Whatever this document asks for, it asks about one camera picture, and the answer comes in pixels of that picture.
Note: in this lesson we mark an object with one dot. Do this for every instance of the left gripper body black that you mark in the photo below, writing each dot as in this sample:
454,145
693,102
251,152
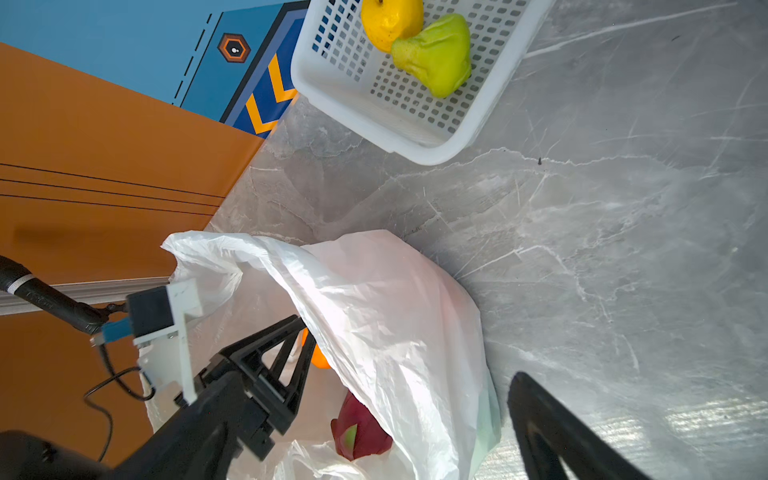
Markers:
265,396

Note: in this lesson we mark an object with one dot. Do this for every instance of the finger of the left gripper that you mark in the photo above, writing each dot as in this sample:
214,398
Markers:
300,378
266,352

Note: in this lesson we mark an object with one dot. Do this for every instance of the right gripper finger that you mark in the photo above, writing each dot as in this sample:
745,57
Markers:
551,437

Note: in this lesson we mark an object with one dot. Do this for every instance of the white plastic bag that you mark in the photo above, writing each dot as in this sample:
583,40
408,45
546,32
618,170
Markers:
397,330

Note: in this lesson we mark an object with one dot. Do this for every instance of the green pear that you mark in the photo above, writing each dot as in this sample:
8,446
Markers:
439,56

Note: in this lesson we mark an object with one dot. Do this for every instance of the yellow apple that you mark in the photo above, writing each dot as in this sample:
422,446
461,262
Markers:
385,21

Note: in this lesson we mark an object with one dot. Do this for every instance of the red dragon fruit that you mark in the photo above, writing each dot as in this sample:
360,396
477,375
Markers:
356,432

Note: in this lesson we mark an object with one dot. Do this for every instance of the white plastic basket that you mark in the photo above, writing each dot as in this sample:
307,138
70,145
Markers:
340,72

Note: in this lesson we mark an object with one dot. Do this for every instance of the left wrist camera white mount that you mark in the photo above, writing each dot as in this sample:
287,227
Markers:
158,323

